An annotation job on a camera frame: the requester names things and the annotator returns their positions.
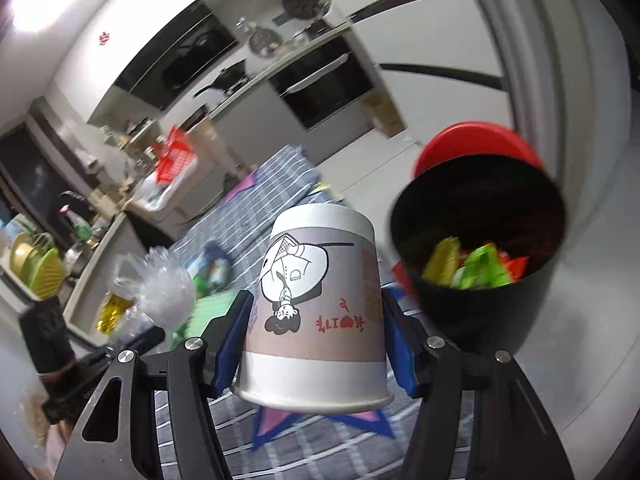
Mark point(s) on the grey checked tablecloth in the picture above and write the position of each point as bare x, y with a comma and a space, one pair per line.
310, 450

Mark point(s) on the black round bin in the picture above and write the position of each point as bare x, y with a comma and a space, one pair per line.
475, 320

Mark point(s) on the yellow-green plastic basket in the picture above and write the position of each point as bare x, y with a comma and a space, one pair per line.
45, 270

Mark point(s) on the blue printed packet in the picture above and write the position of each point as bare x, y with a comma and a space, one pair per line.
215, 255

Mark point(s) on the white refrigerator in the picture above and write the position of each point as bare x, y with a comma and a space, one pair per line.
425, 35

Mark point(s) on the printed paper cup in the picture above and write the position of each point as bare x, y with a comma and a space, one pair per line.
320, 280

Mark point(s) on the beige cart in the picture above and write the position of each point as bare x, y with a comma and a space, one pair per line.
210, 170

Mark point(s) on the dark round pan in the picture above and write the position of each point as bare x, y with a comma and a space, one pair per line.
300, 2

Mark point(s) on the green printed packet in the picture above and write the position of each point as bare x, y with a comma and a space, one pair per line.
480, 267

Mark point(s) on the red plastic basket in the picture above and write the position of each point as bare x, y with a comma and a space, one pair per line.
172, 160

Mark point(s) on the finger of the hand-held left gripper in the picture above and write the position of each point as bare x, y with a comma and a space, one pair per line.
145, 340

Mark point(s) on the cardboard box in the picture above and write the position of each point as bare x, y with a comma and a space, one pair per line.
382, 115

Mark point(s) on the white spray bottle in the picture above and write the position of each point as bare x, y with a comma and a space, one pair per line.
80, 227

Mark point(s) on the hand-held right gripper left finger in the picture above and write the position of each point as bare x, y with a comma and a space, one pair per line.
231, 345

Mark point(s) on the black range hood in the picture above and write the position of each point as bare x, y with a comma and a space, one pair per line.
185, 60

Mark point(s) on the person's left forearm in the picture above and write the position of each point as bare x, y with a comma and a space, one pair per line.
47, 335

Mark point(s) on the red plastic stool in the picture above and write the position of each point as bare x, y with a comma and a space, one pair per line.
475, 140

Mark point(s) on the gold foil ornament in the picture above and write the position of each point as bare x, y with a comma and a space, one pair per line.
115, 315

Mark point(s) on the black wok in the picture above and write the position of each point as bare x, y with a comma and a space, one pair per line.
227, 77

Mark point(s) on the black built-in oven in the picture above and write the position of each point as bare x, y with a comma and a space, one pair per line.
320, 85

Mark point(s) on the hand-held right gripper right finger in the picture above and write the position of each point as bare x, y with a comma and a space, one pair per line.
400, 350

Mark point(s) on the yellow foam net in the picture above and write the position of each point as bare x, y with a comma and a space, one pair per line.
441, 262

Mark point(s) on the red paper wall decal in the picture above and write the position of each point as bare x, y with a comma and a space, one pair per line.
103, 38

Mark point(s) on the red printed plastic bag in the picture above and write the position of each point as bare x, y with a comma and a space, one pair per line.
515, 265

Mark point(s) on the clear plastic wrapper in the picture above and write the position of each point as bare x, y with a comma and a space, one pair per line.
160, 290

